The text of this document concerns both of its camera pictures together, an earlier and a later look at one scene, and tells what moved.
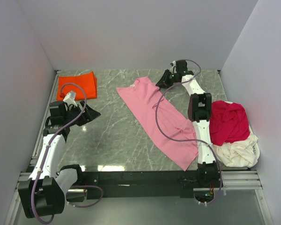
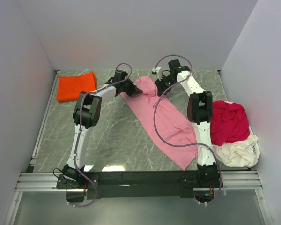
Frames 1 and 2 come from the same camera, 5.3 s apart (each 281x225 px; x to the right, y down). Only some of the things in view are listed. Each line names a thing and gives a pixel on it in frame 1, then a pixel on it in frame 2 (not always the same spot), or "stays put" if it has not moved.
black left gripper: x=82 y=112 to x=131 y=88
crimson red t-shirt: x=228 y=122 stays put
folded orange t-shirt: x=85 y=86 stays put
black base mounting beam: x=144 y=184 stays put
